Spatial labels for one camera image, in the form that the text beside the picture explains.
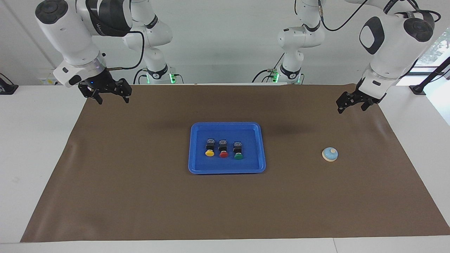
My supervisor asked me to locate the window with greenery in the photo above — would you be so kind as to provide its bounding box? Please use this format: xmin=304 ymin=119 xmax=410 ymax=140
xmin=411 ymin=27 xmax=450 ymax=76

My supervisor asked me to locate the brown table mat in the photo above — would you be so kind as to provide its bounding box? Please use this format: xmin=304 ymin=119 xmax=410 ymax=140
xmin=20 ymin=84 xmax=450 ymax=243

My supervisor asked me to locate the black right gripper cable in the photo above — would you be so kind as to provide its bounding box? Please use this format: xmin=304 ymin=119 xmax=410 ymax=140
xmin=107 ymin=31 xmax=146 ymax=71

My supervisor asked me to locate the black angled stand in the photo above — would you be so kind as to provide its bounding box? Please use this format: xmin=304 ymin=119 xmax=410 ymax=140
xmin=409 ymin=56 xmax=450 ymax=96

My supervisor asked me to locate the white wall socket box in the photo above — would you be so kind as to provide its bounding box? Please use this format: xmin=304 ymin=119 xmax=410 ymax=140
xmin=38 ymin=70 xmax=65 ymax=86

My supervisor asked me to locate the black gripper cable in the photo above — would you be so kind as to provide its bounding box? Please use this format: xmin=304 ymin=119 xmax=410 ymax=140
xmin=318 ymin=0 xmax=442 ymax=32
xmin=107 ymin=31 xmax=146 ymax=71

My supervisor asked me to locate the black table clamp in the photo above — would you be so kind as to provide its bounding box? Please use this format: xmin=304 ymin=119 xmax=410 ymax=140
xmin=0 ymin=73 xmax=19 ymax=95

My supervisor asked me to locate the light blue desk bell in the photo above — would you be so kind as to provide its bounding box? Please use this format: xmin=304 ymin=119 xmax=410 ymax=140
xmin=322 ymin=147 xmax=339 ymax=162

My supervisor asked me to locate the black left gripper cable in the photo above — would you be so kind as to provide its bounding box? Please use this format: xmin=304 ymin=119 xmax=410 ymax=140
xmin=318 ymin=0 xmax=442 ymax=32

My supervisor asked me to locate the blue plastic tray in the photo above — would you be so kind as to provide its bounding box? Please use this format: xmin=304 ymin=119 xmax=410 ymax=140
xmin=188 ymin=122 xmax=266 ymax=175

